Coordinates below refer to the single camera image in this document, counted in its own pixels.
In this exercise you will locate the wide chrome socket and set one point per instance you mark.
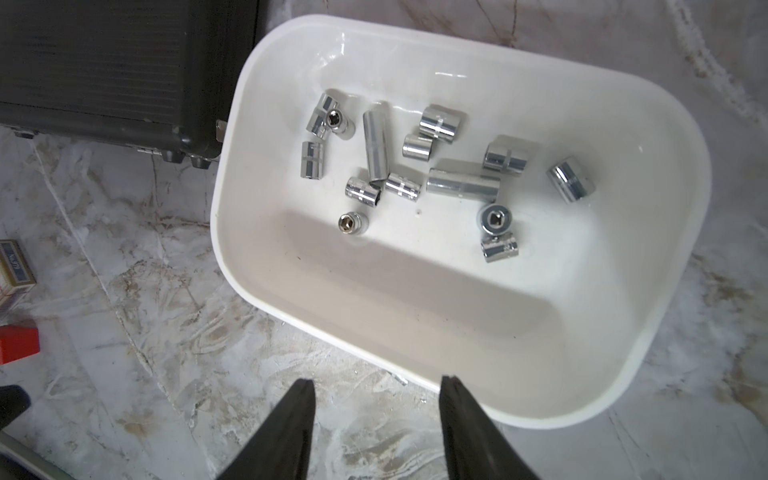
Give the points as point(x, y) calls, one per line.
point(494, 219)

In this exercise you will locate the long chrome socket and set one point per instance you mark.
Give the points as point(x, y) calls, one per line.
point(463, 185)
point(375, 134)

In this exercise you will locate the small chrome socket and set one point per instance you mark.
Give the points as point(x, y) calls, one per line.
point(403, 187)

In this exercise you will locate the red block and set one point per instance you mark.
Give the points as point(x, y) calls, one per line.
point(17, 343)

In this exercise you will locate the black tool case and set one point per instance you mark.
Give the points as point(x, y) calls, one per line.
point(156, 76)

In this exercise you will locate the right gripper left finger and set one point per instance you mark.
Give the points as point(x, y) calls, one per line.
point(281, 446)

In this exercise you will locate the white plastic storage box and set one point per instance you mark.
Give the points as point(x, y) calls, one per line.
point(546, 339)

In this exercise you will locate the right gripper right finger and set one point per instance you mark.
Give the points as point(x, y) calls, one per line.
point(474, 447)

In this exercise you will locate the chrome socket with groove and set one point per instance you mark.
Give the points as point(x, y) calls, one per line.
point(439, 124)

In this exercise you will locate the small card box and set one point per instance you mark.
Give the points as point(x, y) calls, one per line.
point(17, 279)

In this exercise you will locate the chrome socket row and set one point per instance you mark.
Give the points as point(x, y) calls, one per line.
point(571, 179)
point(362, 191)
point(417, 147)

